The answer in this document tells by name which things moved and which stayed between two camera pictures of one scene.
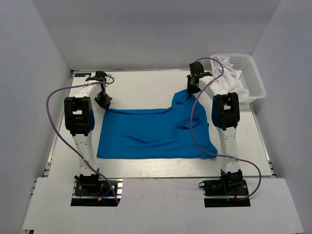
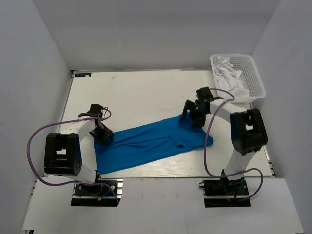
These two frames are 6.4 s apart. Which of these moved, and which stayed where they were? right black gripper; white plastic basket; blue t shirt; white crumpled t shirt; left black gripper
Moved: blue t shirt; right black gripper; left black gripper
Stayed: white plastic basket; white crumpled t shirt
